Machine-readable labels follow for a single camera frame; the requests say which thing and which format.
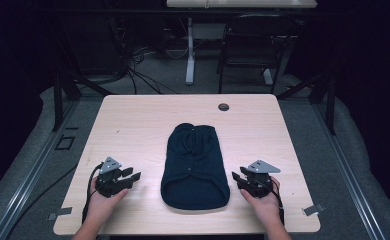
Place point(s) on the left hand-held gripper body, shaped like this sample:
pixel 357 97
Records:
pixel 109 181

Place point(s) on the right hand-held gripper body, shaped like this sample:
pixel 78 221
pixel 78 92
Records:
pixel 259 183

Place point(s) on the dark navy pet garment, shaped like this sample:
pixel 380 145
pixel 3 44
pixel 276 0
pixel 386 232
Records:
pixel 194 173

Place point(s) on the person's right hand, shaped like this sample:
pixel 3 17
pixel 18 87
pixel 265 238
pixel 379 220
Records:
pixel 266 206

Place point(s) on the person's left hand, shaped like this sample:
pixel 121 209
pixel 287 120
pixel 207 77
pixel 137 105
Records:
pixel 99 208

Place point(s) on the grey tape strip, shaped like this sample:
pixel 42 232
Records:
pixel 62 212
pixel 313 209

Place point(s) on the round grey table grommet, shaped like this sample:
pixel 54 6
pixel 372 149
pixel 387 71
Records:
pixel 223 107

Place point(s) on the black metal stand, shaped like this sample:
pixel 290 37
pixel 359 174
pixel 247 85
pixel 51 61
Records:
pixel 331 100
pixel 59 100

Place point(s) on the black folding chair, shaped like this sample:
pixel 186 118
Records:
pixel 254 36

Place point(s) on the white background desk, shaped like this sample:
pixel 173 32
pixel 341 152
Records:
pixel 243 3

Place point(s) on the grey metal floor rail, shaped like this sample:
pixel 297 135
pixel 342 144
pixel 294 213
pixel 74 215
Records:
pixel 29 176
pixel 349 176

